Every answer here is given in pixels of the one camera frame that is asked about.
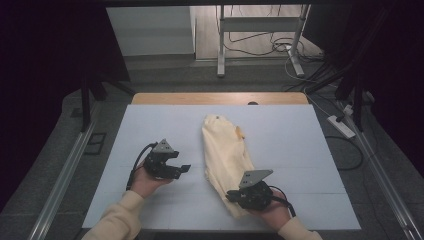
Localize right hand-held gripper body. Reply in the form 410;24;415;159
237;169;274;211

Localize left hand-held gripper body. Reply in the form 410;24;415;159
143;138;183;180

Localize cream baby pants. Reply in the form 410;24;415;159
200;114;264;220

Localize person's left hand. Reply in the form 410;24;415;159
130;163;173;199

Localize person's right hand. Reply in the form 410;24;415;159
248;189;292;230

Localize light blue table mat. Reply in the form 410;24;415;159
82;104;362;231

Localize black floor outlet cover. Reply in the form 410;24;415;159
83;132;108;156

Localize black metal stand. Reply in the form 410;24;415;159
79;74;134;133
334;66;368;132

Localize white power strip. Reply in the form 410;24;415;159
327;114;356;139

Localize dark curtain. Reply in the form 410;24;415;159
0;0;131;211
301;0;424;178

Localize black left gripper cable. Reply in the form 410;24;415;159
125;142;158;192

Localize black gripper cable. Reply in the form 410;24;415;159
125;142;158;192
268;185;297;218

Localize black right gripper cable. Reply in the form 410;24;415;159
268;185;297;218

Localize aluminium rail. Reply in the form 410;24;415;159
28;119;98;240
353;123;424;240

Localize black looped floor cable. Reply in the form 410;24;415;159
324;134;364;172

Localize white floor cable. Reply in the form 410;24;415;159
284;49;334;118

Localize tangled black floor cables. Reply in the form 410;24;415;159
223;31;303;58

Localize white metal stand frame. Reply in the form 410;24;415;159
216;4;312;78

